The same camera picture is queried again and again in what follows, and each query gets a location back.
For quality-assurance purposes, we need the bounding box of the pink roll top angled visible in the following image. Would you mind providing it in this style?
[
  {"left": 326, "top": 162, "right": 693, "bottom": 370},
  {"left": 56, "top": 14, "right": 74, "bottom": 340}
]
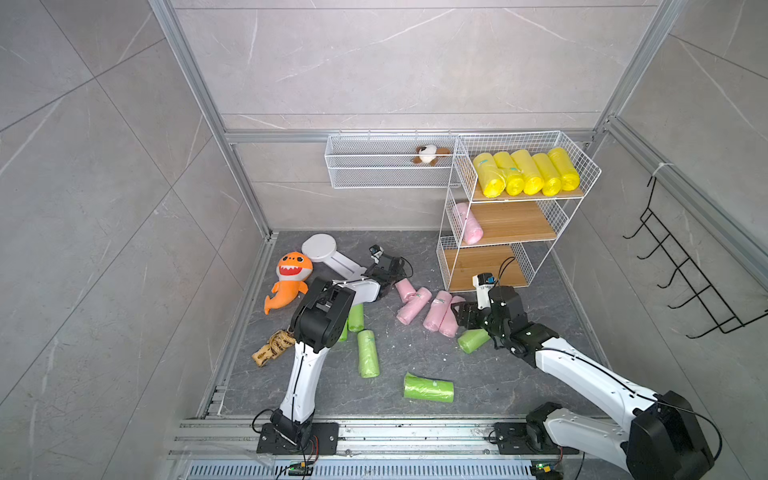
[{"left": 394, "top": 278, "right": 417, "bottom": 304}]

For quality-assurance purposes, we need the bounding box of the yellow roll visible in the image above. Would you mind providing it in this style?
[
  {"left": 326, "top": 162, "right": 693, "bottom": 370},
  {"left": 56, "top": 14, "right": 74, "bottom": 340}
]
[
  {"left": 493, "top": 151, "right": 525, "bottom": 197},
  {"left": 511, "top": 149, "right": 544, "bottom": 196},
  {"left": 473, "top": 152, "right": 506, "bottom": 198},
  {"left": 548, "top": 147, "right": 580, "bottom": 192}
]

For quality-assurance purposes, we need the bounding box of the yellow roll horizontal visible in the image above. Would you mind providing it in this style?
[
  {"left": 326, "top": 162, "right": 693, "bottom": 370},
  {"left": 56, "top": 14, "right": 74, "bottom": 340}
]
[{"left": 532, "top": 153, "right": 562, "bottom": 197}]

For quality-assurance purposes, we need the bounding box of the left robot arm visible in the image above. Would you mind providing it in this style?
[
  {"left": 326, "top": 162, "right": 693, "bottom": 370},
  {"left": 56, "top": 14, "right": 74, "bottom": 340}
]
[{"left": 270, "top": 254, "right": 412, "bottom": 447}]

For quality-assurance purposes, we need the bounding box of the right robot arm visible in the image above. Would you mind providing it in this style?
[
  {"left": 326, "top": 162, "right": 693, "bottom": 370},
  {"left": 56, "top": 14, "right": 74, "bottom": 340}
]
[{"left": 451, "top": 277, "right": 719, "bottom": 479}]

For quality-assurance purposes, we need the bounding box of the green roll right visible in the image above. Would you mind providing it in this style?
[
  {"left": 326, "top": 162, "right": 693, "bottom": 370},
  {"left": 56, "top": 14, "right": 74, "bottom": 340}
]
[{"left": 458, "top": 329, "right": 491, "bottom": 354}]

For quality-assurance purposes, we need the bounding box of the green roll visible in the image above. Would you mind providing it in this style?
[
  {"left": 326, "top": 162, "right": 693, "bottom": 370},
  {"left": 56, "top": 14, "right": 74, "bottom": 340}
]
[
  {"left": 357, "top": 330, "right": 380, "bottom": 378},
  {"left": 403, "top": 373, "right": 455, "bottom": 403},
  {"left": 458, "top": 329, "right": 491, "bottom": 354},
  {"left": 338, "top": 323, "right": 348, "bottom": 342},
  {"left": 347, "top": 304, "right": 365, "bottom": 333}
]

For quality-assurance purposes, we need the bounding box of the white folding stand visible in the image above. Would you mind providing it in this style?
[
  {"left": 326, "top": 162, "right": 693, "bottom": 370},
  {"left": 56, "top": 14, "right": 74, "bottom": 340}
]
[{"left": 301, "top": 233, "right": 366, "bottom": 280}]

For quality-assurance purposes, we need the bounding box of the green roll far left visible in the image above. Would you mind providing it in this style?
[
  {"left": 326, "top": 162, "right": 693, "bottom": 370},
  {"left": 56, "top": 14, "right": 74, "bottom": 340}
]
[{"left": 338, "top": 323, "right": 348, "bottom": 342}]

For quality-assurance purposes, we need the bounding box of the green roll bottom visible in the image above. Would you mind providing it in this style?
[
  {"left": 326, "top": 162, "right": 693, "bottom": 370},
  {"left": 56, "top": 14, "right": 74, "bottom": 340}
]
[{"left": 403, "top": 373, "right": 455, "bottom": 403}]

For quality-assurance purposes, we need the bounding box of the orange shark plush toy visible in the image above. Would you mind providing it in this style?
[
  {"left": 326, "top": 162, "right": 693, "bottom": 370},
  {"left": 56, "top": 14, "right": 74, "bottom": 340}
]
[{"left": 264, "top": 251, "right": 313, "bottom": 315}]

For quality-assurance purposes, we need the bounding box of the green roll lower left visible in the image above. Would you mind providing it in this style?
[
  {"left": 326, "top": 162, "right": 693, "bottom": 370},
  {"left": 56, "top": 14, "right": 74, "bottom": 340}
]
[{"left": 357, "top": 330, "right": 380, "bottom": 378}]

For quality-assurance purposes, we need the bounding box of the brown white plush puppy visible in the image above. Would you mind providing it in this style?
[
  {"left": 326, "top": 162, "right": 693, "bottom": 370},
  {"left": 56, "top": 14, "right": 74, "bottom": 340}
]
[{"left": 411, "top": 144, "right": 452, "bottom": 167}]

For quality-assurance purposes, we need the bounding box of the tiger striped small toy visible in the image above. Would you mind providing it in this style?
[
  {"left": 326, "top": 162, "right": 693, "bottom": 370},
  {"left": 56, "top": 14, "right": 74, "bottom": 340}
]
[{"left": 251, "top": 330, "right": 296, "bottom": 367}]

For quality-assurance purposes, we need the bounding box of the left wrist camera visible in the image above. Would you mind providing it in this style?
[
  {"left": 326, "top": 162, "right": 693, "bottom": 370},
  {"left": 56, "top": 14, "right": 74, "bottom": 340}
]
[{"left": 369, "top": 244, "right": 384, "bottom": 264}]

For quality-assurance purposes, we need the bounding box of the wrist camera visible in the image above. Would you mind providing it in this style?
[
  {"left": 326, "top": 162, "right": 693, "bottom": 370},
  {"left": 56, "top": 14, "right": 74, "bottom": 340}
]
[
  {"left": 369, "top": 244, "right": 384, "bottom": 264},
  {"left": 472, "top": 273, "right": 496, "bottom": 310}
]

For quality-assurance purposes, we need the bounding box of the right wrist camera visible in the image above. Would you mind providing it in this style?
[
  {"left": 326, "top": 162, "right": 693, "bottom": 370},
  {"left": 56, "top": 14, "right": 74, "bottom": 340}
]
[{"left": 472, "top": 273, "right": 496, "bottom": 310}]

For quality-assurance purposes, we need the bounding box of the white wall wire basket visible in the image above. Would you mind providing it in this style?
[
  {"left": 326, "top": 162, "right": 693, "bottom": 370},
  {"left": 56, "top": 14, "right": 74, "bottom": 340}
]
[{"left": 324, "top": 132, "right": 465, "bottom": 189}]

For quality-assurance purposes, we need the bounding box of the white three-tier wire shelf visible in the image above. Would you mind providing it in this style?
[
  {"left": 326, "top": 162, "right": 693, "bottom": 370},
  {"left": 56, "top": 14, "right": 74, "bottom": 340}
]
[{"left": 437, "top": 131, "right": 601, "bottom": 292}]

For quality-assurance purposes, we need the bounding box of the black wall hook rack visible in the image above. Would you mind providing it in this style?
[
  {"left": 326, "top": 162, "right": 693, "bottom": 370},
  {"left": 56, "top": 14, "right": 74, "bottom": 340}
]
[{"left": 622, "top": 176, "right": 767, "bottom": 340}]

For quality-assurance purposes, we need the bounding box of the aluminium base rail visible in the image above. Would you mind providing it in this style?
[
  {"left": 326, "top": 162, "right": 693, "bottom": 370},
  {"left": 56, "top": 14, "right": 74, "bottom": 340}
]
[{"left": 157, "top": 415, "right": 629, "bottom": 479}]

